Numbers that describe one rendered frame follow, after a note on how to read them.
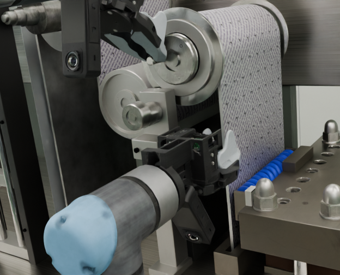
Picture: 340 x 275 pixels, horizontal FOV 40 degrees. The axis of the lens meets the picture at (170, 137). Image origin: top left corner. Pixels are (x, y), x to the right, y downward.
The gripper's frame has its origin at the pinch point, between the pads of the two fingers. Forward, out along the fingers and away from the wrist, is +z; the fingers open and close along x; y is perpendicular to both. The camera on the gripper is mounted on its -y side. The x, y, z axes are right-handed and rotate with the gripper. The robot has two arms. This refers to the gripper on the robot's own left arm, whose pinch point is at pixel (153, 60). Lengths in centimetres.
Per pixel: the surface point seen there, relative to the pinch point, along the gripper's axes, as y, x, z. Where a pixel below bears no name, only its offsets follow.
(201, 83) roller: -1.1, -5.9, 5.0
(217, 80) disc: -0.4, -8.3, 5.4
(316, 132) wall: 99, 64, 268
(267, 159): -3.9, -8.4, 28.8
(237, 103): -0.6, -8.3, 12.8
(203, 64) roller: 1.0, -6.5, 3.3
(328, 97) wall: 119, 55, 251
